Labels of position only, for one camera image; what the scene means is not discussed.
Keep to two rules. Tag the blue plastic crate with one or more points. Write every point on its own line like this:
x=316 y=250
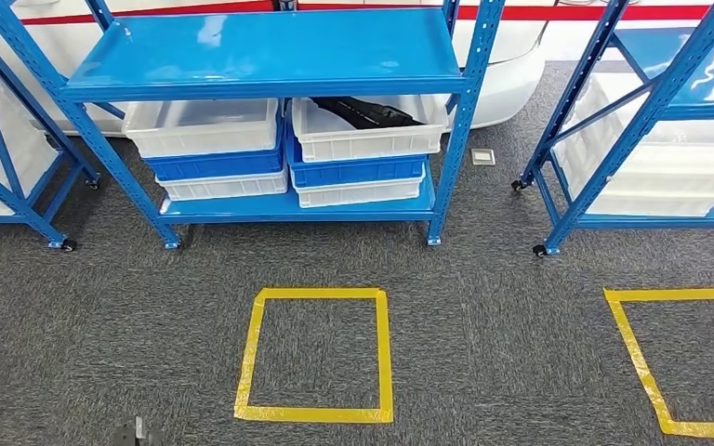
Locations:
x=357 y=172
x=215 y=166

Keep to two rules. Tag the black plastic piece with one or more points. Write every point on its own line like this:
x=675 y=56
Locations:
x=366 y=114

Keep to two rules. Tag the yellow floor tape square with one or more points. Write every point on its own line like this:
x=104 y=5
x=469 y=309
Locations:
x=640 y=363
x=384 y=357

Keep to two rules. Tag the silver floor socket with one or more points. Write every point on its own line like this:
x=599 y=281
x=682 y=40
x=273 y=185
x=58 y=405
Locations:
x=483 y=157

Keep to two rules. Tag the white car with red stripe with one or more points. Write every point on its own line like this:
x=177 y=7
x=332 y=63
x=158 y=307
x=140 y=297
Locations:
x=517 y=74

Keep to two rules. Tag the large white plastic crate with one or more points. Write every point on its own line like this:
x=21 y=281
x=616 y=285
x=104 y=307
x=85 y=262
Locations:
x=671 y=184
x=702 y=132
x=18 y=148

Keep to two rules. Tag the black cylinder post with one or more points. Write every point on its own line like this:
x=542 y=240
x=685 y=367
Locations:
x=288 y=5

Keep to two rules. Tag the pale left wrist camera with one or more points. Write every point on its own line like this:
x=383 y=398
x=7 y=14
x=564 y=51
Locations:
x=139 y=426

